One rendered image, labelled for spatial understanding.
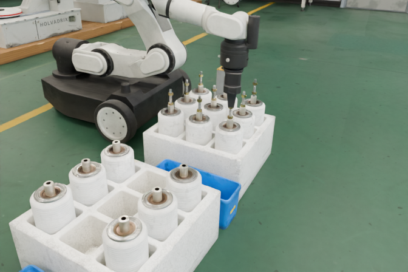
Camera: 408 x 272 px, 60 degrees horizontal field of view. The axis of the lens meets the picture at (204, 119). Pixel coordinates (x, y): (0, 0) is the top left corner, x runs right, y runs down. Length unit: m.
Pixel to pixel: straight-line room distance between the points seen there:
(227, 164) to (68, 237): 0.54
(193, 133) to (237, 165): 0.19
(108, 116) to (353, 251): 1.07
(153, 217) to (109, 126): 0.82
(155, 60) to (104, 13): 2.29
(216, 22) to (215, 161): 0.46
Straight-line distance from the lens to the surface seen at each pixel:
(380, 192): 1.48
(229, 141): 1.18
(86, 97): 1.71
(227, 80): 1.10
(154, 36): 1.60
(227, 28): 1.04
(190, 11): 1.10
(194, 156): 1.24
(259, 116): 1.39
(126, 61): 1.72
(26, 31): 3.16
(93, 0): 3.88
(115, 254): 0.80
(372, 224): 1.32
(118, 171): 1.06
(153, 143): 1.31
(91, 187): 0.99
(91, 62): 1.80
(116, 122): 1.57
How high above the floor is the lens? 0.80
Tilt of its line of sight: 26 degrees down
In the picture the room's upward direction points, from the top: 2 degrees clockwise
